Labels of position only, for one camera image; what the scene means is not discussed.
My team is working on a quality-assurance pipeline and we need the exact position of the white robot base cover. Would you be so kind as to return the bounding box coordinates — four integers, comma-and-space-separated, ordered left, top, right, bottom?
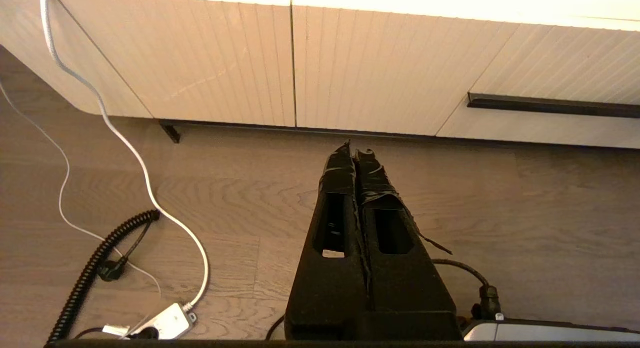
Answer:
462, 313, 640, 342

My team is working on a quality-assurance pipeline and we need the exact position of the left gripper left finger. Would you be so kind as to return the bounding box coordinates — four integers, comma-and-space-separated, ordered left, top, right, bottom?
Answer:
282, 141, 374, 340

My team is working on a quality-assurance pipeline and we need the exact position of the white ribbed cabinet door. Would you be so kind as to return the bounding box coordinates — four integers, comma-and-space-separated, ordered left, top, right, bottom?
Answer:
51, 0, 297, 128
292, 4, 520, 137

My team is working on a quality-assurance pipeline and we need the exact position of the black cable loop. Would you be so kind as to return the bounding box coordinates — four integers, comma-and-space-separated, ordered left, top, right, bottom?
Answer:
265, 258, 502, 341

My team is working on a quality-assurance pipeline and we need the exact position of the thin white cable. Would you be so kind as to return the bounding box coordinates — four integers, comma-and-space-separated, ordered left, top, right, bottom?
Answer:
0, 81, 163, 336

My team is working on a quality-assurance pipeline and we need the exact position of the white ribbed drawer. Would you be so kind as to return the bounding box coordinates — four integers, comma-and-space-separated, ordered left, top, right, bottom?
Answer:
436, 22, 640, 150

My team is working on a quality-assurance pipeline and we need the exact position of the black coiled cable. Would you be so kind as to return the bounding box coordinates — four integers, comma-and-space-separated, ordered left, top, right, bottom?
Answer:
46, 210, 162, 345

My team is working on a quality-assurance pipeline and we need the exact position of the white low cabinet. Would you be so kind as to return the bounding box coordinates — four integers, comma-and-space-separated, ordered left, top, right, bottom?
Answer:
0, 0, 640, 150

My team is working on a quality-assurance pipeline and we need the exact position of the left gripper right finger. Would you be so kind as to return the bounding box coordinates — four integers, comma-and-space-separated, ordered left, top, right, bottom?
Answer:
354, 148, 463, 340

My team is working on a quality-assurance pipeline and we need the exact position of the white power adapter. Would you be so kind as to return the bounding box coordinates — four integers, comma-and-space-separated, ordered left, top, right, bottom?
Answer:
129, 303, 197, 340

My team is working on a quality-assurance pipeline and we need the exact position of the black plug with cord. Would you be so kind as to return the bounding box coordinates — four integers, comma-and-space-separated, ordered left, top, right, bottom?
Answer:
97, 221, 153, 282

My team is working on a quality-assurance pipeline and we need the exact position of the thick white cable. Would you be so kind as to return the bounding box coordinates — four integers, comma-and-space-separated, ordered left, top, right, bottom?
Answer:
40, 0, 210, 313

